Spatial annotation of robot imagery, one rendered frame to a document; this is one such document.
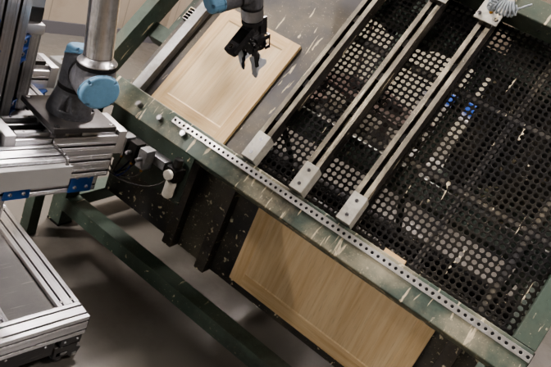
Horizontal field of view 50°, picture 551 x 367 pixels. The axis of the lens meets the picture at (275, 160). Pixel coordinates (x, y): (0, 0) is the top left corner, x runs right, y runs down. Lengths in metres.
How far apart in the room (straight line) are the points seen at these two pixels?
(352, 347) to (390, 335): 0.19
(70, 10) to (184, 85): 3.42
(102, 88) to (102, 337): 1.29
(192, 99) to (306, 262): 0.88
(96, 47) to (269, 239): 1.29
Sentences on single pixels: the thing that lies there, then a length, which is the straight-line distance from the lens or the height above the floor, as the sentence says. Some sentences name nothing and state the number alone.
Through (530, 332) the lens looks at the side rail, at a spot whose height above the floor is 0.95.
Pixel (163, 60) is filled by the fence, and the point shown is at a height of 1.04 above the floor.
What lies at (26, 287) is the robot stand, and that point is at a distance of 2.57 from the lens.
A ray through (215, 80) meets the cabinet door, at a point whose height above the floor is 1.07.
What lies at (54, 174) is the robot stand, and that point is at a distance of 1.89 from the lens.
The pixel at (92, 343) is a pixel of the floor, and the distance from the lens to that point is 2.70.
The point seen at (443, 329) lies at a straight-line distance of 2.19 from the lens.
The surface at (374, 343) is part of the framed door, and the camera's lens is 2.61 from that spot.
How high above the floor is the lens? 1.89
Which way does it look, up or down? 23 degrees down
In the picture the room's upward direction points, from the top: 23 degrees clockwise
